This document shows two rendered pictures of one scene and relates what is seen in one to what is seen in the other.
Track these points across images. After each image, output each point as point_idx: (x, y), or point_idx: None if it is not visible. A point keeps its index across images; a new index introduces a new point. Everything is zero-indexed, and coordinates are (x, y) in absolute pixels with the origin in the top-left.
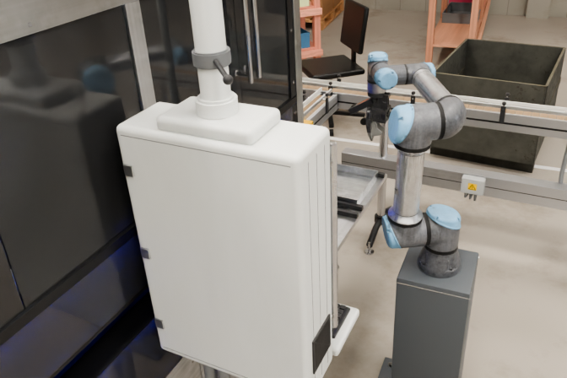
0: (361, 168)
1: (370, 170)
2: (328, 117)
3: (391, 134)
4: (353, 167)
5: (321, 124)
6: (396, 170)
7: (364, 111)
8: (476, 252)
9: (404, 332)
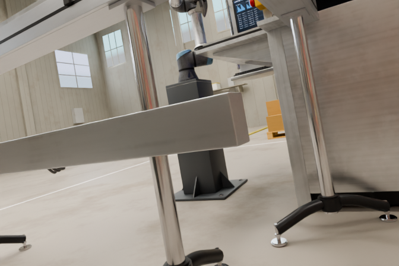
0: (214, 41)
1: (208, 44)
2: None
3: None
4: (221, 39)
5: (258, 0)
6: (203, 23)
7: None
8: (166, 85)
9: None
